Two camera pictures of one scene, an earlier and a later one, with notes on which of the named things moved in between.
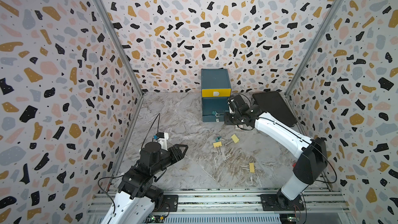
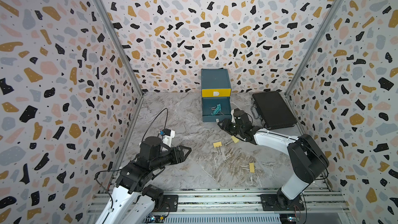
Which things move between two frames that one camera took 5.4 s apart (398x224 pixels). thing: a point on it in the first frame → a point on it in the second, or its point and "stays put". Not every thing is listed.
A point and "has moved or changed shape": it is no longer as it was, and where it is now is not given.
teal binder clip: (216, 114) has moved or changed shape
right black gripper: (226, 119) → (225, 125)
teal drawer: (219, 105) stays put
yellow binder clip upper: (235, 138) stays put
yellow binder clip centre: (217, 144) stays put
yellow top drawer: (216, 93) stays put
